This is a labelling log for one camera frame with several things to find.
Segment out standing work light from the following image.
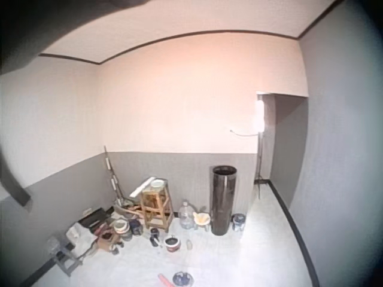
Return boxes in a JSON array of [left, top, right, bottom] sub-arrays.
[[253, 99, 266, 200]]

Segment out dark blue round container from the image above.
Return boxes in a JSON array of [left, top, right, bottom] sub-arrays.
[[172, 271, 195, 287]]

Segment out white wall cable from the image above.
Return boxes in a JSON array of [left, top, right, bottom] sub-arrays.
[[229, 129, 258, 138]]

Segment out tall black cylinder drum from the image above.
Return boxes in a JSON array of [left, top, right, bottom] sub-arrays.
[[211, 165, 238, 237]]

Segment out heap of painting supplies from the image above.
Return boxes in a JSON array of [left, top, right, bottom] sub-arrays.
[[65, 200, 144, 256]]

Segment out clear plastic water jug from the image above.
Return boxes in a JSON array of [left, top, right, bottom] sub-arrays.
[[178, 201, 194, 230]]

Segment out leaning measuring sticks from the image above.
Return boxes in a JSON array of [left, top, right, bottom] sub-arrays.
[[103, 145, 124, 207]]

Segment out red handled tool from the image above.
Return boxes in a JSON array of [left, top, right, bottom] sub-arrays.
[[157, 273, 175, 287]]

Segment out white flat board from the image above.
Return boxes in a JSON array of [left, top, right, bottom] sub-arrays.
[[129, 176, 156, 199]]

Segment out wooden stool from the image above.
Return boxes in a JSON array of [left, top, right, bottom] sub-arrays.
[[140, 178, 175, 233]]

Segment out grey step stool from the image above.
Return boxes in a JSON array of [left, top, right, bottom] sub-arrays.
[[46, 234, 83, 277]]

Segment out white paint bucket red label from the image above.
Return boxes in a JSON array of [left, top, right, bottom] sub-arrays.
[[163, 235, 182, 253]]

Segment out dark blue paint bucket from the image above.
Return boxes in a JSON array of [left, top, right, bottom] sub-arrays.
[[128, 219, 144, 237]]

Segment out cream funnel on container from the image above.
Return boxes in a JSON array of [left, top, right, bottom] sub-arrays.
[[192, 210, 212, 232]]

